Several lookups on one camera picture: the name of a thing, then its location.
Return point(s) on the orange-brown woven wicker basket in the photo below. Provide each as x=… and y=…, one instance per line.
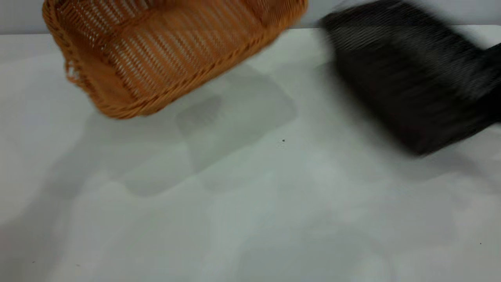
x=156, y=51

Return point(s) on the dark brown woven wicker basket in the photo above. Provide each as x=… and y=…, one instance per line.
x=407, y=74

